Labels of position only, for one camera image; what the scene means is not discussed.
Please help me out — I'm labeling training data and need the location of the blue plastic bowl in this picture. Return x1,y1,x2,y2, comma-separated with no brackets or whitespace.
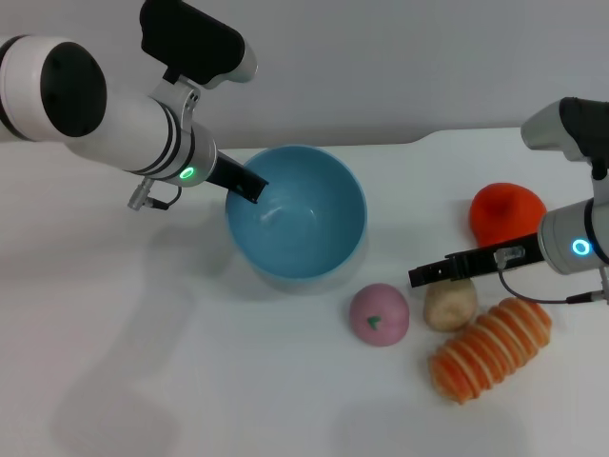
226,146,368,292

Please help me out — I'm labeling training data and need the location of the pink bun with green leaf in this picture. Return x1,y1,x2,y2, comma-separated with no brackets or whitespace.
348,283,411,348

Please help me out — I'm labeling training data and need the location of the red toy pear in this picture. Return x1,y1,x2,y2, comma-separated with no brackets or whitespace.
469,183,547,248

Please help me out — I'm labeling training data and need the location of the grey right arm cable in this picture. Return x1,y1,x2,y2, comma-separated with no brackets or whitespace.
493,250,609,307

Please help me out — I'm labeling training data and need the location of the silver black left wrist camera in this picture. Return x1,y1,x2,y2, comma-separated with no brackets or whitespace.
139,0,260,90

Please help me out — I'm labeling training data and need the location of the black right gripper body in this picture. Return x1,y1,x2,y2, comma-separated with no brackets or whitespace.
445,231,544,281

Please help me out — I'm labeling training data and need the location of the beige egg yolk pastry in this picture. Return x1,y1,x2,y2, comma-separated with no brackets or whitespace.
423,279,478,333

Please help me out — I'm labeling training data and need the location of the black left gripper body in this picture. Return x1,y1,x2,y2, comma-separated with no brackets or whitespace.
206,149,249,195

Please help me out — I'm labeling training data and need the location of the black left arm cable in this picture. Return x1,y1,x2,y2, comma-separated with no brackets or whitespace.
127,183,183,211

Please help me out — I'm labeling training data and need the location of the orange striped bread loaf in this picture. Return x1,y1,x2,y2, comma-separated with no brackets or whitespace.
427,297,555,405

